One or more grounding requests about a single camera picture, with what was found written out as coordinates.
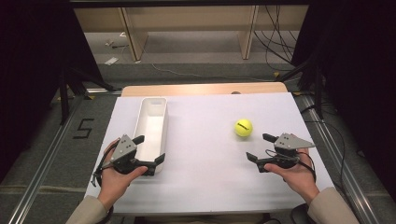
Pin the white plastic bin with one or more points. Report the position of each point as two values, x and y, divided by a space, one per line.
152 127

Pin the black curtain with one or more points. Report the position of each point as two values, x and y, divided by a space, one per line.
34 62
361 77

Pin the wooden shelf unit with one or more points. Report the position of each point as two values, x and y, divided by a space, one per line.
193 18

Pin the aluminium floor rail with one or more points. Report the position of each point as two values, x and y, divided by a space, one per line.
339 161
40 174

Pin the black metal stand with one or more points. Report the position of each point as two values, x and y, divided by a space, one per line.
317 90
64 99

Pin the yellow tennis ball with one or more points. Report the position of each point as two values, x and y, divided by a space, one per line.
243 127

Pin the person's right hand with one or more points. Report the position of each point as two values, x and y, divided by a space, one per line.
299 179

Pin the wooden table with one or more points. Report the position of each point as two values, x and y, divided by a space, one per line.
202 89

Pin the black chair part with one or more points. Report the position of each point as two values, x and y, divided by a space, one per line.
300 214

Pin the person's left hand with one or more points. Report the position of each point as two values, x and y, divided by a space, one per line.
113 185

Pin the short aluminium rail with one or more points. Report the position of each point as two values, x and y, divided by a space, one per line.
104 91

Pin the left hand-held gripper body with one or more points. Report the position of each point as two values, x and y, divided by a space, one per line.
123 149

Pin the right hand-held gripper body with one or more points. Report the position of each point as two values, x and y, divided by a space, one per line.
289 143

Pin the white paper scrap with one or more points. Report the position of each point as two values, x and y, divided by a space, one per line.
111 61

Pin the white board table cover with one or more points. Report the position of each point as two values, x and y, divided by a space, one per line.
205 155

